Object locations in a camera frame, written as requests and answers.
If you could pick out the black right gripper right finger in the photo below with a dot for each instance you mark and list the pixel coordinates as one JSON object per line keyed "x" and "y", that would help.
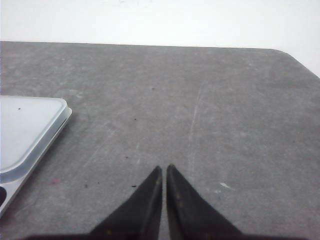
{"x": 190, "y": 217}

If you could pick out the silver digital kitchen scale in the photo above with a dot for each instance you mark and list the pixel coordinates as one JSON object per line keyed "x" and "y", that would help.
{"x": 28, "y": 127}

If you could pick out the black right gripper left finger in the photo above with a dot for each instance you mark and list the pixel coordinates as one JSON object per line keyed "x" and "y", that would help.
{"x": 138, "y": 218}

